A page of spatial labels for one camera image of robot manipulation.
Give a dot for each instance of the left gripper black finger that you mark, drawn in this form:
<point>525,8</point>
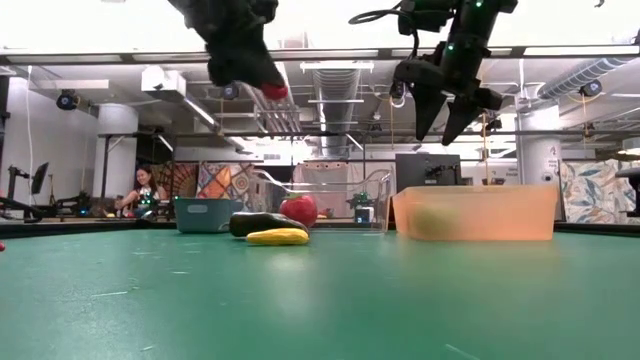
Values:
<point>225,72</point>
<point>265,70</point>

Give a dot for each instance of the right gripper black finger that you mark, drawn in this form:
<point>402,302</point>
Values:
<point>460,117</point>
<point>427,107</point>

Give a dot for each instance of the light green toy cucumber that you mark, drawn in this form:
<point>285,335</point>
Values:
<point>435,221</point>

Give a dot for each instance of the large red toy tomato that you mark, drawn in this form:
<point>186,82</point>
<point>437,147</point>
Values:
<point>299,210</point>

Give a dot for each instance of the dark green toy zucchini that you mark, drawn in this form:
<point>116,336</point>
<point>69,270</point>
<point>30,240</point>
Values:
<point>260,222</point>

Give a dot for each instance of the yellow banana toy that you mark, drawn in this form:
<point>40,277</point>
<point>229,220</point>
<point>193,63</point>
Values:
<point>277,236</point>

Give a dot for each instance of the background black robot arm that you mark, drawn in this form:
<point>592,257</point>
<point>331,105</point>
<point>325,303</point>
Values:
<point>31,216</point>

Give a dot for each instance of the small monitor on arm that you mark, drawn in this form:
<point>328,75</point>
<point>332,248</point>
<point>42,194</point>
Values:
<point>40,177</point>

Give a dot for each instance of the overhead light bar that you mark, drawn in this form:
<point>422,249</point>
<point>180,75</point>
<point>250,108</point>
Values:
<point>300,54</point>

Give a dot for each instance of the white ceiling air unit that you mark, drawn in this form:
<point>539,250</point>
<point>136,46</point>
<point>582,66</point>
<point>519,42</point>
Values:
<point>162,82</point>

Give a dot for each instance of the black computer monitor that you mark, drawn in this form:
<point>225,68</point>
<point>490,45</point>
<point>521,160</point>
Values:
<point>425,172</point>

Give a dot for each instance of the white ceiling light fixture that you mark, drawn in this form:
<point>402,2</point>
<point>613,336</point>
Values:
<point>336,66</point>

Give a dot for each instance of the clear plastic basket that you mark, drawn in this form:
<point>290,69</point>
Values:
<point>382,200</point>

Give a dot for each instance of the orange patterned painting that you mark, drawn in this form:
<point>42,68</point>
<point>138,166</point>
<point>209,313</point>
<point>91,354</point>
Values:
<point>182,177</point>

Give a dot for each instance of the translucent orange plastic bin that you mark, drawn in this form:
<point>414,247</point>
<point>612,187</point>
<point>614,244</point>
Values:
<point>525,215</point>

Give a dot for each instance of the small box with blue light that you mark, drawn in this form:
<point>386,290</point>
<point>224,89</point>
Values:
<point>366,216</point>

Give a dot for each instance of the person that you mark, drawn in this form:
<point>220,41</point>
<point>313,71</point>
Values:
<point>145,187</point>

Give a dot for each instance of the small teal plastic basket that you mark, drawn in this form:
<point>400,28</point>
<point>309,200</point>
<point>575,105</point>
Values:
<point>220,217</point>

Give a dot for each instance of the green table mat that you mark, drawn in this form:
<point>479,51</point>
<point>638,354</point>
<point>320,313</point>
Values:
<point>320,300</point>

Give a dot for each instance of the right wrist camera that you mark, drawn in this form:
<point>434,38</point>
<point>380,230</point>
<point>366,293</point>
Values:
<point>425,15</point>

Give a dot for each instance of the silver ceiling air duct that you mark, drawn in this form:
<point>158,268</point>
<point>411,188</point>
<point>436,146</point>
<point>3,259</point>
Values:
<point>336,85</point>

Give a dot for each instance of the silver spiral ceiling duct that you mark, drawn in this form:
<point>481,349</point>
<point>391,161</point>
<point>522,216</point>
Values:
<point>580,76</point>

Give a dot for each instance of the floral wall tapestry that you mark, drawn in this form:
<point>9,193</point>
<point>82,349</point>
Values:
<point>595,182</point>

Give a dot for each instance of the black aluminium table frame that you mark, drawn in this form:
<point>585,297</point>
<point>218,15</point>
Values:
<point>75,229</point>

